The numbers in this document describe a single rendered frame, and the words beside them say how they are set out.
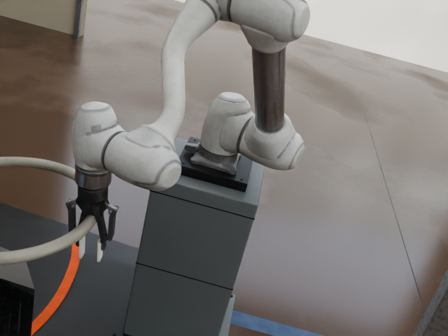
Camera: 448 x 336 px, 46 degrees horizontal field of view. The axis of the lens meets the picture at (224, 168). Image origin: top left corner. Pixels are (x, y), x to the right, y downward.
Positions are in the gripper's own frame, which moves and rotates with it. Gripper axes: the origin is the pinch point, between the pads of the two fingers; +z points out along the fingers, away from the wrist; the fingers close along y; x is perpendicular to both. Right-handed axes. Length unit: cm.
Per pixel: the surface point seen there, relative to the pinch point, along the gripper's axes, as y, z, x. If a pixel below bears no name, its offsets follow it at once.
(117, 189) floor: 34, 84, -168
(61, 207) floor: 58, 81, -134
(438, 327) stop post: -116, 35, -34
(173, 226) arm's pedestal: -16, 25, -52
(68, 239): 2.1, -10.5, 11.7
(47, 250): 5.3, -10.2, 16.4
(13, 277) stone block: 22.7, 15.9, -1.1
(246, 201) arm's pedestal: -41, 8, -52
